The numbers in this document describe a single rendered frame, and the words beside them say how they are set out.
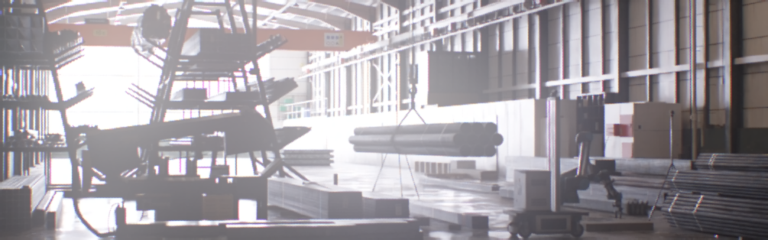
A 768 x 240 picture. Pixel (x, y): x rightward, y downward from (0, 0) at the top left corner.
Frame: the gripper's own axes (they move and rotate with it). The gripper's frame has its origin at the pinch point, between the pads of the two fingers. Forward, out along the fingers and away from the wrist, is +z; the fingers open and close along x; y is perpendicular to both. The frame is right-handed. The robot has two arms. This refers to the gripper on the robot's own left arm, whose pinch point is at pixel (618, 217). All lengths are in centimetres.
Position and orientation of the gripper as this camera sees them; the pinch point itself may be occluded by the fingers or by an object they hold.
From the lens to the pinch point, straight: 1628.3
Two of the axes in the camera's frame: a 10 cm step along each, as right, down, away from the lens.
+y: 9.7, 0.0, 2.5
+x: -2.5, 0.2, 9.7
